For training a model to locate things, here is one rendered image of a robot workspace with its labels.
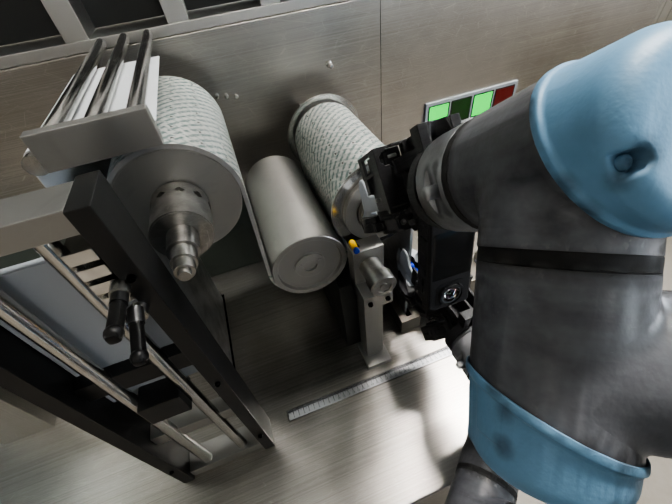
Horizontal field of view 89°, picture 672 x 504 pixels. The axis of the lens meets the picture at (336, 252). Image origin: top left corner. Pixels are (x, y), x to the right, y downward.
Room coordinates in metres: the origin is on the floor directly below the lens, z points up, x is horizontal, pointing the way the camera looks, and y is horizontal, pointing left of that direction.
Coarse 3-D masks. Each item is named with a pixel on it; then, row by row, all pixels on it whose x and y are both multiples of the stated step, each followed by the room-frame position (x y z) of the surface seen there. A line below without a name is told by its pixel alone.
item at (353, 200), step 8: (352, 192) 0.38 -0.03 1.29; (352, 200) 0.37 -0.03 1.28; (360, 200) 0.38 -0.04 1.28; (344, 208) 0.38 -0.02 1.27; (352, 208) 0.37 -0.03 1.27; (344, 216) 0.37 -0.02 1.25; (352, 216) 0.37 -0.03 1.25; (352, 224) 0.37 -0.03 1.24; (360, 224) 0.38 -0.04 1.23; (352, 232) 0.37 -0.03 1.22; (360, 232) 0.38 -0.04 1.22
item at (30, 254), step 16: (240, 224) 0.66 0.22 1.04; (64, 240) 0.58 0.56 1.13; (224, 240) 0.65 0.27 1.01; (240, 240) 0.66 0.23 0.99; (256, 240) 0.67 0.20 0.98; (16, 256) 0.55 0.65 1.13; (32, 256) 0.56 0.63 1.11; (208, 256) 0.64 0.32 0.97; (224, 256) 0.64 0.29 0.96; (240, 256) 0.65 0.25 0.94; (256, 256) 0.66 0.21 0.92; (208, 272) 0.63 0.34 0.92; (224, 272) 0.64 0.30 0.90
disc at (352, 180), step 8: (368, 168) 0.39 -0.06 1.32; (352, 176) 0.38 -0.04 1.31; (360, 176) 0.39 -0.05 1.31; (344, 184) 0.38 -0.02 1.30; (352, 184) 0.38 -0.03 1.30; (344, 192) 0.38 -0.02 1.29; (336, 200) 0.38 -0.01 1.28; (344, 200) 0.38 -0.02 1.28; (336, 208) 0.38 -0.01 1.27; (336, 216) 0.38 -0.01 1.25; (336, 224) 0.38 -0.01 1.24; (344, 224) 0.38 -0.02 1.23; (344, 232) 0.38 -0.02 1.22
